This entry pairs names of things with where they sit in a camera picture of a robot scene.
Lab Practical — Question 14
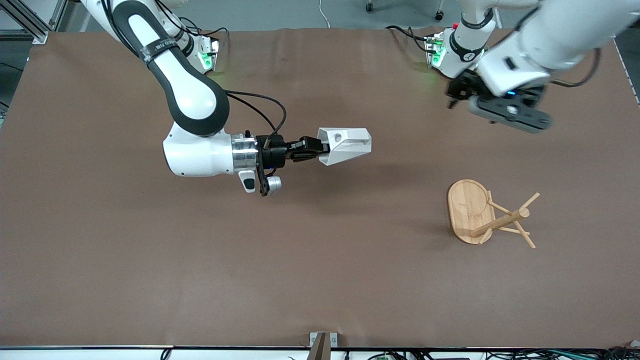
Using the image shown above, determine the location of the black right arm wrist cable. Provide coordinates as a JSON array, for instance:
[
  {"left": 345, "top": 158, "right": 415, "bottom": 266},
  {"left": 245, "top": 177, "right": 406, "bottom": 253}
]
[{"left": 222, "top": 89, "right": 288, "bottom": 146}]

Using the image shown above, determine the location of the wooden cup rack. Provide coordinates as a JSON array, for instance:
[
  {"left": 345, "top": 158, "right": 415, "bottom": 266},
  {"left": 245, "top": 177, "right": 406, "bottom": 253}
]
[{"left": 447, "top": 179, "right": 541, "bottom": 250}]

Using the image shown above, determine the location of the black left arm wrist cable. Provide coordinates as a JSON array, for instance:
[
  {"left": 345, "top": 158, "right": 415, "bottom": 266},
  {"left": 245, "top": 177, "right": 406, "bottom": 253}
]
[{"left": 550, "top": 46, "right": 601, "bottom": 89}]

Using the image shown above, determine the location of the white faceted cup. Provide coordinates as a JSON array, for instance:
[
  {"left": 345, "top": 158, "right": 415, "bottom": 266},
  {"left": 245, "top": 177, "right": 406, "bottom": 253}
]
[{"left": 317, "top": 127, "right": 373, "bottom": 167}]

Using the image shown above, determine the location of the black right arm base cable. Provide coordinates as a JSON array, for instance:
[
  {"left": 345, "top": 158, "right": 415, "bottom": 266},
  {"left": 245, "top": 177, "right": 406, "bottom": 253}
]
[{"left": 177, "top": 17, "right": 229, "bottom": 48}]

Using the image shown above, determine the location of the brown paper table cover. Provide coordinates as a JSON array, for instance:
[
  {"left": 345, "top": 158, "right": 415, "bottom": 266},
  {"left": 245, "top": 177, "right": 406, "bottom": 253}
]
[{"left": 0, "top": 27, "right": 640, "bottom": 349}]

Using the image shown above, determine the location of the black arm wrist cable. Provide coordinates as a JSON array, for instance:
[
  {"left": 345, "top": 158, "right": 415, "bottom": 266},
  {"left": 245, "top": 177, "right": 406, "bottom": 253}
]
[
  {"left": 550, "top": 46, "right": 601, "bottom": 89},
  {"left": 222, "top": 89, "right": 288, "bottom": 146}
]

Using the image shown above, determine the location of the black arm base cable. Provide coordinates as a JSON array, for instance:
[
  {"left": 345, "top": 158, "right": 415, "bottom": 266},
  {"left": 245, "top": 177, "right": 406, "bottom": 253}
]
[
  {"left": 177, "top": 17, "right": 229, "bottom": 48},
  {"left": 385, "top": 25, "right": 434, "bottom": 54}
]

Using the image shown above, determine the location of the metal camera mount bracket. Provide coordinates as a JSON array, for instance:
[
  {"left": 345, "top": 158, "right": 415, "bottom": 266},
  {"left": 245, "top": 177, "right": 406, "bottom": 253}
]
[{"left": 308, "top": 332, "right": 339, "bottom": 360}]

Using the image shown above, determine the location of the aluminium frame profile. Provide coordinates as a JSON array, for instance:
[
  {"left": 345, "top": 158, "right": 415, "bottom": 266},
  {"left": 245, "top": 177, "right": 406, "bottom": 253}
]
[{"left": 0, "top": 0, "right": 68, "bottom": 46}]

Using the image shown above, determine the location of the black left arm base cable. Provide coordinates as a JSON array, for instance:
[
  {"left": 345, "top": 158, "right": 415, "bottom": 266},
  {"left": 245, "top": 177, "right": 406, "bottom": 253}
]
[{"left": 385, "top": 25, "right": 434, "bottom": 54}]

